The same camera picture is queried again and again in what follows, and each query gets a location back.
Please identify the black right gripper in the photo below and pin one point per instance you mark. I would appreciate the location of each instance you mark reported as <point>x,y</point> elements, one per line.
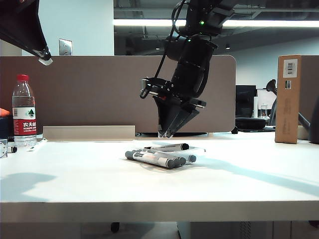
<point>189,102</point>

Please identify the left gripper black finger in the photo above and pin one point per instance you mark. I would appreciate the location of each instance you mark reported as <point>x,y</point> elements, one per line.
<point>25,22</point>
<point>15,41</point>

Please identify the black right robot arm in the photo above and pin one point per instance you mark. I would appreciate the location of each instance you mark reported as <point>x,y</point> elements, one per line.
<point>194,62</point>

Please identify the markers in clear plastic bag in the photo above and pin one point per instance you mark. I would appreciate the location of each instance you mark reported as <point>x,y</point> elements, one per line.
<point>200,150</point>

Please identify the dark blue box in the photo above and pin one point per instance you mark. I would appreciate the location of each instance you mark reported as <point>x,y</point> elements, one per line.
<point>6,128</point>

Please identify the tall brown cardboard box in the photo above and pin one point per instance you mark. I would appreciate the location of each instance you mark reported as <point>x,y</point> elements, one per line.
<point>287,112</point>

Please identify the black partition clamp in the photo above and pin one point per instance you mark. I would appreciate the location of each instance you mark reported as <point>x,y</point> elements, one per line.
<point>234,130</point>

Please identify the red label water bottle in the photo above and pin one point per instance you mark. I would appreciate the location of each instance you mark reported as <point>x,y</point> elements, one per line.
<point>24,110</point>

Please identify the black computer monitor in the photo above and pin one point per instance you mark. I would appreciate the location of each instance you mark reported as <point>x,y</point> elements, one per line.
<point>245,100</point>

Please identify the orange object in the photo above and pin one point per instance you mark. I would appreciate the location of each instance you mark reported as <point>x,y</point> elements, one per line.
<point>4,112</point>

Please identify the black round cushion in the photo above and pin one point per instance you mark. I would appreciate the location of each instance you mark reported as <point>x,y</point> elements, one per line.
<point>250,123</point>

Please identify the large brown desk partition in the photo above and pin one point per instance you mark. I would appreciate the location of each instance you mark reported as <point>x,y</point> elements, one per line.
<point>99,99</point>

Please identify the white slim cylinder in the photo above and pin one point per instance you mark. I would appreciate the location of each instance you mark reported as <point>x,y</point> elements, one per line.
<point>255,107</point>

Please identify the black ceiling spotlight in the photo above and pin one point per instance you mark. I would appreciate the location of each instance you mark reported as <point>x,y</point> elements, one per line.
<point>227,46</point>

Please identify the small clear jar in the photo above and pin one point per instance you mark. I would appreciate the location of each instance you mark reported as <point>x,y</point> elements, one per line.
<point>264,110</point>

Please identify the computer monitor with picture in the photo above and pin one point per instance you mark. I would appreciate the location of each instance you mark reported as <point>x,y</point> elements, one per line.
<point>265,97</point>

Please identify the dark office chair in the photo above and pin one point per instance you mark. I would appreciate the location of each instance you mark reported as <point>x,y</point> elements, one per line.
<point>271,85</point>

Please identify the white printed paper strip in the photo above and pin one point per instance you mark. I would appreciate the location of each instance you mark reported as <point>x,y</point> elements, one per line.
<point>36,146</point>

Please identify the silver metal disc part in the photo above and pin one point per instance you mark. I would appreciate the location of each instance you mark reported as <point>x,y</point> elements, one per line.
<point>3,149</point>

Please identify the black chair caster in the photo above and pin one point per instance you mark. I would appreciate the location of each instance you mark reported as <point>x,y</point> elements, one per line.
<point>115,227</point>

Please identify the white under-desk cabinet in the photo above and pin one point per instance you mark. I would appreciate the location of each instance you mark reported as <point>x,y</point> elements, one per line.
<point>249,230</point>

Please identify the long ceiling light strip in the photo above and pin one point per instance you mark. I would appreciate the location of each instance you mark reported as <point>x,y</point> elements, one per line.
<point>274,23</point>

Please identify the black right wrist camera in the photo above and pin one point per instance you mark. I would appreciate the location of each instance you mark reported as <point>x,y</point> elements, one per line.
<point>154,87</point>

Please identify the metal wall switch plate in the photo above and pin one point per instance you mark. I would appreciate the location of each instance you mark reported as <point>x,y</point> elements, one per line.
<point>65,47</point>

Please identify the beige partition bracket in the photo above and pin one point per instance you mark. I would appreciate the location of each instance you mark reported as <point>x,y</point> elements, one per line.
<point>87,133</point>

